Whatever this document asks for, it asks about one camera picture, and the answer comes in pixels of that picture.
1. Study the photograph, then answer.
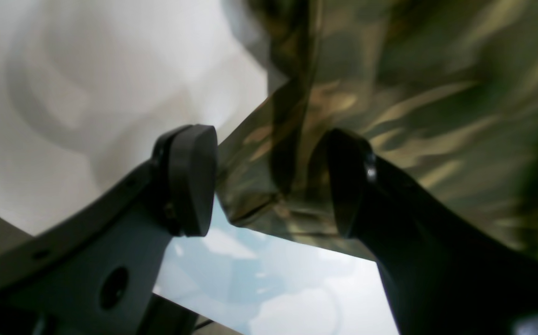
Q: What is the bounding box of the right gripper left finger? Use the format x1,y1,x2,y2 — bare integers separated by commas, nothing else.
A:
0,124,218,335

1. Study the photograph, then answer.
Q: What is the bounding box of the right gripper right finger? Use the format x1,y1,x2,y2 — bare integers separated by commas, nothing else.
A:
326,128,538,335

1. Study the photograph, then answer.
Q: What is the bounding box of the camouflage t-shirt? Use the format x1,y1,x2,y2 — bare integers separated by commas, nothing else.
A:
217,0,538,261

